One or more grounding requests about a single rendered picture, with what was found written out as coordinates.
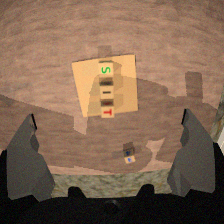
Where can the wooden letter block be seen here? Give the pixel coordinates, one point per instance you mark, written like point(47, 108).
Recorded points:
point(107, 109)
point(129, 156)
point(106, 90)
point(105, 68)

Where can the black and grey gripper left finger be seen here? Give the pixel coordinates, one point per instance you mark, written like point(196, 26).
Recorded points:
point(25, 178)

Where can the tan square mat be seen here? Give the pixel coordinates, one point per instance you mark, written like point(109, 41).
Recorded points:
point(124, 78)

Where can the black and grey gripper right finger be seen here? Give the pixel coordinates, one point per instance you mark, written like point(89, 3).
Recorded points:
point(197, 172)

